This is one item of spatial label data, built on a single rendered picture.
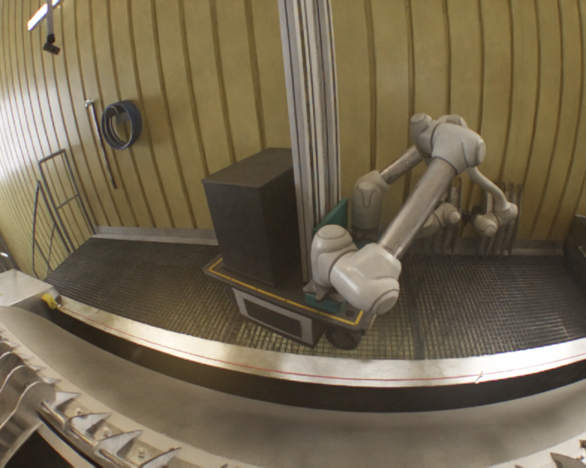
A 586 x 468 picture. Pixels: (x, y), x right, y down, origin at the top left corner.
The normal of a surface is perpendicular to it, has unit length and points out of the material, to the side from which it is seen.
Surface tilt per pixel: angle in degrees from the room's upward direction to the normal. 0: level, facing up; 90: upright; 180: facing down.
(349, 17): 90
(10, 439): 90
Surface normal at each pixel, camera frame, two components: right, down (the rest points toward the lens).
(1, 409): 0.98, 0.04
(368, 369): -0.11, -0.85
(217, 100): -0.19, 0.53
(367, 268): -0.59, -0.43
